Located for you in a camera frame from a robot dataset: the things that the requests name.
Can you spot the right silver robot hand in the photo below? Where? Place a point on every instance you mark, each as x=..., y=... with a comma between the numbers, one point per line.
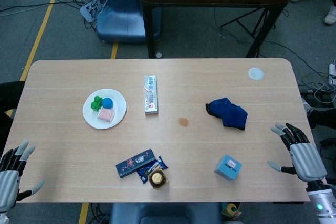
x=307, y=158

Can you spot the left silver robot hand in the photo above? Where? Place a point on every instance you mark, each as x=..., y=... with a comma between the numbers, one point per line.
x=8, y=182

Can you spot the blue cloth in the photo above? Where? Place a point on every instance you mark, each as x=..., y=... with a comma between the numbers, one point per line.
x=231, y=115

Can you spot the black trouser leg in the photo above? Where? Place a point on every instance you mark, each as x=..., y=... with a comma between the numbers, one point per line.
x=324, y=117

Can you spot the grey sneaker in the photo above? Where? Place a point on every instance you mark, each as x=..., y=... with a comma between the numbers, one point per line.
x=307, y=106

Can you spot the person in black clothing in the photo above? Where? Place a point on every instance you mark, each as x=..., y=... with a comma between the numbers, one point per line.
x=10, y=103

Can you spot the light blue cardboard box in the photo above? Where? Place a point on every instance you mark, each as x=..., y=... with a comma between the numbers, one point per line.
x=228, y=167

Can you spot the white power strip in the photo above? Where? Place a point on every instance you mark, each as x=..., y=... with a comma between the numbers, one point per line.
x=333, y=72

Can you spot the white round grommet cap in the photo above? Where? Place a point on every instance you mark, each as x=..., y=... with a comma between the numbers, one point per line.
x=256, y=73

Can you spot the white paper plate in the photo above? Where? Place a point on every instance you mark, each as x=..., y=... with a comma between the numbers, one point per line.
x=105, y=125

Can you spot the green toy brick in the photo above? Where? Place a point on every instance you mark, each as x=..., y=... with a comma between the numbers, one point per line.
x=96, y=102

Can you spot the pink eraser block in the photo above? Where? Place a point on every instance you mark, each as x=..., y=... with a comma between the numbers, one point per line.
x=106, y=114

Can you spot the blue ball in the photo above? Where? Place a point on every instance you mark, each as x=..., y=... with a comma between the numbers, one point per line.
x=107, y=103

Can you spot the dark blue floral box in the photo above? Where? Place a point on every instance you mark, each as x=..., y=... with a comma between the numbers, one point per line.
x=134, y=163

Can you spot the brown liquid stain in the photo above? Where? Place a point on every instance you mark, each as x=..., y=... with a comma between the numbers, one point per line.
x=183, y=121

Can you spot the blue snack packet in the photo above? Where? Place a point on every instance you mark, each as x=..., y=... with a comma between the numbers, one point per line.
x=160, y=165

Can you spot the tea bottle yellow cap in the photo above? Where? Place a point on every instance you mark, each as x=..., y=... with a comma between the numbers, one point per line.
x=157, y=178

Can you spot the black tripod stand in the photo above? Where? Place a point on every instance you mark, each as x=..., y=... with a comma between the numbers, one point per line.
x=237, y=20

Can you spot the blue robot torso base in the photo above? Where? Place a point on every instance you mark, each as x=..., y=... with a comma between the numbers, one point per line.
x=162, y=213

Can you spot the white toothpaste box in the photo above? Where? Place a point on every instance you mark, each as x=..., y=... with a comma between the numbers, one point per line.
x=151, y=95

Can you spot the round white floor sticker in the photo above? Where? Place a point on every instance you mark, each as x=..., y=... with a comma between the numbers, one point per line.
x=159, y=55

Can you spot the blue machine pedestal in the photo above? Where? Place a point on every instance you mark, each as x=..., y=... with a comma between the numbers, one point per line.
x=120, y=16

